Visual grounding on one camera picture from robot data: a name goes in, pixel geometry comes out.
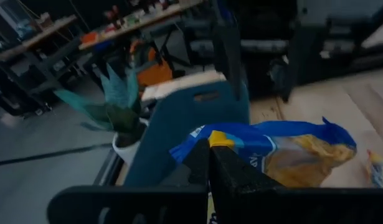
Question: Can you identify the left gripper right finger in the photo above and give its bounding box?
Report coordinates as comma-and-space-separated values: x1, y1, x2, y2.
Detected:
209, 145, 287, 191

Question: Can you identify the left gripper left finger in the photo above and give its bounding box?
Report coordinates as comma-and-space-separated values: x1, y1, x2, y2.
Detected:
182, 139, 210, 187

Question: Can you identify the blue Maruchan noodle packet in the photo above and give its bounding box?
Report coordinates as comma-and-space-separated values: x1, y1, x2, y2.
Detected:
169, 116, 357, 189

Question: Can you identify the orange chicken Maruchan noodle packet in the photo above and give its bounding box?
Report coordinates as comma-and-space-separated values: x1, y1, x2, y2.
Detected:
366, 149, 383, 189

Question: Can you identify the teal plant in white pot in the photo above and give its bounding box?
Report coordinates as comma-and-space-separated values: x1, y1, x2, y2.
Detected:
54, 63, 150, 166

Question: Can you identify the orange shop vacuum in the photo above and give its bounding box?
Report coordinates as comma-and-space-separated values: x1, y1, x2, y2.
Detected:
128, 40, 173, 88

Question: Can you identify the wooden workbench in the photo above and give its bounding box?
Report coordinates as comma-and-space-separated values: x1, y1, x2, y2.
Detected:
78, 0, 204, 50
0, 15, 77, 63

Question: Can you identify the teal bin with handle slots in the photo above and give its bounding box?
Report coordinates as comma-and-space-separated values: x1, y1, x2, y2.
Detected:
124, 79, 251, 187

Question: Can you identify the black aluminium table frame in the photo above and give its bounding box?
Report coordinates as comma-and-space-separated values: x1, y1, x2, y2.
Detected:
93, 146, 125, 187

